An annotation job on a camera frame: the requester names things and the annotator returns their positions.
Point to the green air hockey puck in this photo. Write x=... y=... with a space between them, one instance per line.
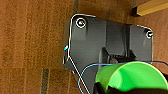
x=133 y=76

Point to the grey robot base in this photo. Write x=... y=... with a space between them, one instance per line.
x=100 y=36

